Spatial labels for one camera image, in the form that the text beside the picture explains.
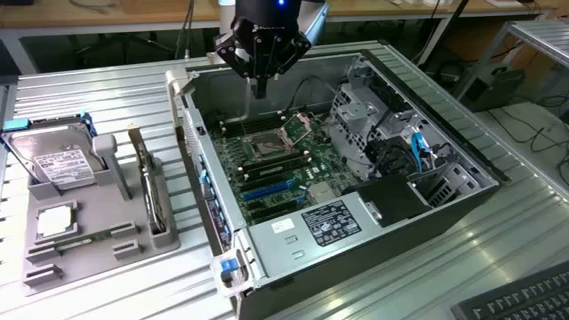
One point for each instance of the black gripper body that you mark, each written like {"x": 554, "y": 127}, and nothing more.
{"x": 267, "y": 16}

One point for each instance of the green graphics card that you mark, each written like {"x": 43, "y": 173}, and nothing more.
{"x": 148, "y": 180}

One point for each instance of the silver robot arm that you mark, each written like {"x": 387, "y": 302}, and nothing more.
{"x": 316, "y": 20}

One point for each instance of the open grey PC case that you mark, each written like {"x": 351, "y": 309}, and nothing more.
{"x": 213, "y": 85}

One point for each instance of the black RAM slot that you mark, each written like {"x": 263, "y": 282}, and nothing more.
{"x": 271, "y": 157}
{"x": 253, "y": 120}
{"x": 252, "y": 116}
{"x": 255, "y": 127}
{"x": 255, "y": 123}

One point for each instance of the metal socket cover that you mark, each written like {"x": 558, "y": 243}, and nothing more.
{"x": 295, "y": 130}

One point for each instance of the metal disk bay cage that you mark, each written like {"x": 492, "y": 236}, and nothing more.
{"x": 356, "y": 113}

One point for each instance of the wooden desk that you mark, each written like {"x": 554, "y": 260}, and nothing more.
{"x": 133, "y": 13}

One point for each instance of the CPU socket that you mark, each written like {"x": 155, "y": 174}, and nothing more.
{"x": 268, "y": 147}

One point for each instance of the green motherboard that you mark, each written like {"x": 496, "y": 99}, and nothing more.
{"x": 321, "y": 160}

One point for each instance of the installed RAM stick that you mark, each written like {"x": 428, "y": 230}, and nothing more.
{"x": 276, "y": 166}

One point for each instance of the blue expansion slot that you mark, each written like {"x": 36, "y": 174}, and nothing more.
{"x": 267, "y": 191}

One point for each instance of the silver chipset heatsink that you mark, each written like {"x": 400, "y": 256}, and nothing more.
{"x": 320, "y": 194}

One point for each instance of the long black expansion slot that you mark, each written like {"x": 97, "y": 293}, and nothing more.
{"x": 272, "y": 204}

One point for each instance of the black box on floor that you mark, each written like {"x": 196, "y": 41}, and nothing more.
{"x": 497, "y": 88}

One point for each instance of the black plastic shroud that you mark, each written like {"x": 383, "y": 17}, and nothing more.
{"x": 387, "y": 200}

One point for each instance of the hard disk with blue carrier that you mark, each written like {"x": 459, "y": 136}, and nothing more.
{"x": 57, "y": 160}

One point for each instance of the grey parts rack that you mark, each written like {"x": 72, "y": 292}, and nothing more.
{"x": 97, "y": 213}

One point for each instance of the metal slat side table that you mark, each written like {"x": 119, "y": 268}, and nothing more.
{"x": 542, "y": 36}

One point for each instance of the grey power supply unit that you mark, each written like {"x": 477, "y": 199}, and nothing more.
{"x": 284, "y": 248}

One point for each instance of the silver CPU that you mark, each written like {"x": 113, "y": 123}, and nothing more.
{"x": 53, "y": 222}

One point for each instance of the loose green RAM stick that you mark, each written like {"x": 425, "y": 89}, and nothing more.
{"x": 75, "y": 242}

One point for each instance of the black keyboard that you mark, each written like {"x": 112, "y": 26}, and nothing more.
{"x": 520, "y": 296}

